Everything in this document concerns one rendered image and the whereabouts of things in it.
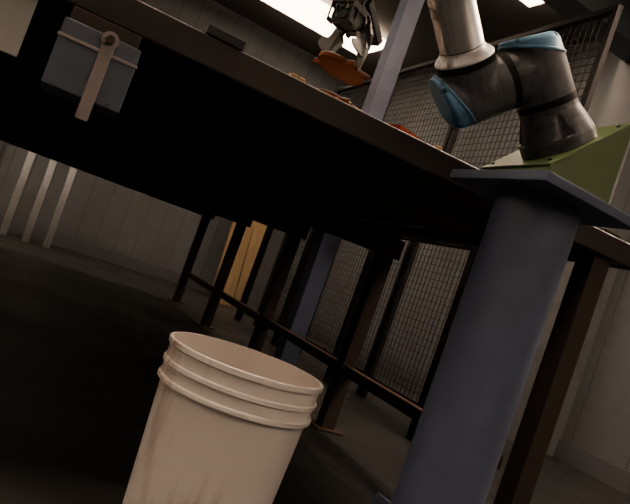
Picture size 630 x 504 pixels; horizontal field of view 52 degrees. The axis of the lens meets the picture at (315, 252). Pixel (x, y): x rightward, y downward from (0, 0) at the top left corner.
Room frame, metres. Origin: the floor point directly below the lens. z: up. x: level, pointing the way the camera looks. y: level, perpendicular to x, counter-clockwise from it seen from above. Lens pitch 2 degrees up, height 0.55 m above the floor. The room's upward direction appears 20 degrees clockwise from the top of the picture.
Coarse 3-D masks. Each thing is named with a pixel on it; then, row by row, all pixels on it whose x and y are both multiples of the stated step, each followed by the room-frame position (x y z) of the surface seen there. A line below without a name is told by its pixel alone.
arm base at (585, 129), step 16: (576, 96) 1.25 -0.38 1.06; (528, 112) 1.26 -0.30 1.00; (544, 112) 1.24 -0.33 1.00; (560, 112) 1.23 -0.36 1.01; (576, 112) 1.24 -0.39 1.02; (528, 128) 1.27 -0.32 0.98; (544, 128) 1.25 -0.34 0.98; (560, 128) 1.24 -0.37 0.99; (576, 128) 1.23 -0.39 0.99; (592, 128) 1.25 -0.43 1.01; (528, 144) 1.28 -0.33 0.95; (544, 144) 1.25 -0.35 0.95; (560, 144) 1.24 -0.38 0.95; (576, 144) 1.23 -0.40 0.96
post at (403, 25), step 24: (408, 0) 3.50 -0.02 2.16; (408, 24) 3.52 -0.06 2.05; (384, 48) 3.57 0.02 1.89; (384, 72) 3.50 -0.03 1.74; (384, 96) 3.52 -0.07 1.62; (336, 240) 3.53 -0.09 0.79; (312, 264) 3.51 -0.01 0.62; (312, 288) 3.51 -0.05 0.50; (312, 312) 3.53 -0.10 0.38; (288, 360) 3.52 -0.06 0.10
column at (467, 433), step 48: (480, 192) 1.40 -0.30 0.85; (528, 192) 1.24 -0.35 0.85; (576, 192) 1.16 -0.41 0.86; (528, 240) 1.23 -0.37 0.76; (480, 288) 1.26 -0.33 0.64; (528, 288) 1.22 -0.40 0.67; (480, 336) 1.24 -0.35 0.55; (528, 336) 1.23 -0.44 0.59; (432, 384) 1.31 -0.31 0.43; (480, 384) 1.23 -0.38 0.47; (432, 432) 1.26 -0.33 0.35; (480, 432) 1.22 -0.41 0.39; (432, 480) 1.24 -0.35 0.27; (480, 480) 1.23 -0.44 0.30
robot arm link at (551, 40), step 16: (544, 32) 1.21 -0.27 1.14; (512, 48) 1.22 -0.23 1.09; (528, 48) 1.21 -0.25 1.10; (544, 48) 1.20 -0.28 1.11; (560, 48) 1.21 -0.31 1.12; (512, 64) 1.21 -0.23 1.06; (528, 64) 1.21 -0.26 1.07; (544, 64) 1.21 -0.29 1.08; (560, 64) 1.22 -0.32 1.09; (528, 80) 1.22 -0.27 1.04; (544, 80) 1.22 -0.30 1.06; (560, 80) 1.22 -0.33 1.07; (528, 96) 1.24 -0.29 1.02; (544, 96) 1.23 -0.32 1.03; (560, 96) 1.23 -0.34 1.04
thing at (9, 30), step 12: (0, 0) 1.07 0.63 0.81; (12, 0) 1.08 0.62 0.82; (24, 0) 1.08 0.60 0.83; (36, 0) 1.09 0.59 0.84; (0, 12) 1.07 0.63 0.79; (12, 12) 1.08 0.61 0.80; (24, 12) 1.09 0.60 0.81; (0, 24) 1.07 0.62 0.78; (12, 24) 1.08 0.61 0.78; (24, 24) 1.09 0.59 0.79; (0, 36) 1.08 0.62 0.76; (12, 36) 1.08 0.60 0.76; (24, 36) 1.09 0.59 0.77; (0, 48) 1.08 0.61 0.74; (12, 48) 1.09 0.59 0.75
